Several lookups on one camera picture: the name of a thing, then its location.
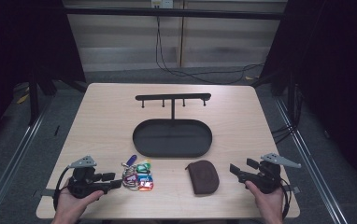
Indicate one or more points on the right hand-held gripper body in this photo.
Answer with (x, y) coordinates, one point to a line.
(265, 177)

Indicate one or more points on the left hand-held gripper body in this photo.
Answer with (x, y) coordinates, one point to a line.
(83, 183)

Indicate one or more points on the bunch of keys colourful tags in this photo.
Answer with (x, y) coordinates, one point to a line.
(137, 175)

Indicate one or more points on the brown zip pouch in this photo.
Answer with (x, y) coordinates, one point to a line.
(203, 177)

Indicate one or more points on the black key rack with tray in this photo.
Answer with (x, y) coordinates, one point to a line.
(172, 137)

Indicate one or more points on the person's left hand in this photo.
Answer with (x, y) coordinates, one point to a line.
(72, 203)

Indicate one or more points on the person's right hand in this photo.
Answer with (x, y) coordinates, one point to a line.
(268, 202)

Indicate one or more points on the small black floor item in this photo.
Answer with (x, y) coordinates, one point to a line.
(57, 130)

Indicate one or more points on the black metal stand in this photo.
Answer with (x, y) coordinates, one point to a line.
(34, 99)

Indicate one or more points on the yellow floor tape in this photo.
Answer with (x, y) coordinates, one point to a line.
(22, 98)

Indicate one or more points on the black curtain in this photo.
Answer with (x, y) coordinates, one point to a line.
(338, 77)
(17, 46)

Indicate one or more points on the metal floor rail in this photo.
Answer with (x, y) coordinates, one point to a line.
(14, 161)
(310, 161)

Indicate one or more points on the black horizontal frame bar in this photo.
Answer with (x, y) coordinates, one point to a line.
(173, 13)

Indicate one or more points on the white wall outlet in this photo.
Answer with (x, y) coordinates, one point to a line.
(162, 3)

